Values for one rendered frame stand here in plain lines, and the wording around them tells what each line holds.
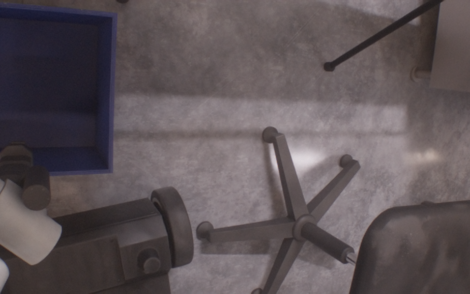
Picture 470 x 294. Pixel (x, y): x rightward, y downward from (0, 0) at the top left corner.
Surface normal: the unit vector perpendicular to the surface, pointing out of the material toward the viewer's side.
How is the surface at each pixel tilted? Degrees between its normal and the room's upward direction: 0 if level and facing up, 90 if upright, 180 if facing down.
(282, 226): 8
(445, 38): 90
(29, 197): 0
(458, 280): 0
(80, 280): 0
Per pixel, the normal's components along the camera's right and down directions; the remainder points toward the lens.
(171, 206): 0.18, -0.66
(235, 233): 0.32, 0.22
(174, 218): 0.30, -0.40
